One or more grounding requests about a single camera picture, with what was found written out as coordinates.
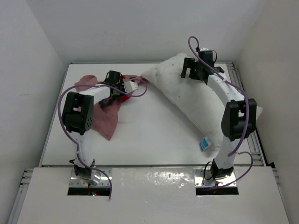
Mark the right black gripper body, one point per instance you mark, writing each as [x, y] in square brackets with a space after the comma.
[189, 67]

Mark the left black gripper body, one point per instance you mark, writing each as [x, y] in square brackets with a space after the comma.
[120, 86]

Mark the white pillow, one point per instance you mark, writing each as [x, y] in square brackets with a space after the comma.
[194, 98]

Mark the pink patterned pillowcase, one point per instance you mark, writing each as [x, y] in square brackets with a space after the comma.
[105, 117]

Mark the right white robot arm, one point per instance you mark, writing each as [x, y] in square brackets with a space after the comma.
[239, 118]

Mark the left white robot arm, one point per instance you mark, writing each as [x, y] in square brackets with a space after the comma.
[91, 104]

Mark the blue pillow label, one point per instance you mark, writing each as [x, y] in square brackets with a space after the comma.
[204, 144]

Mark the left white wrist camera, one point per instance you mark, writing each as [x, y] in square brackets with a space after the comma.
[130, 86]

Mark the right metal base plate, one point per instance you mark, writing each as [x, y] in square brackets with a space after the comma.
[207, 181]

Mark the metal base plate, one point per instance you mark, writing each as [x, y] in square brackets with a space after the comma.
[98, 177]
[207, 181]

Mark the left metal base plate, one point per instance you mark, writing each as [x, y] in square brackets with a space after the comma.
[98, 177]

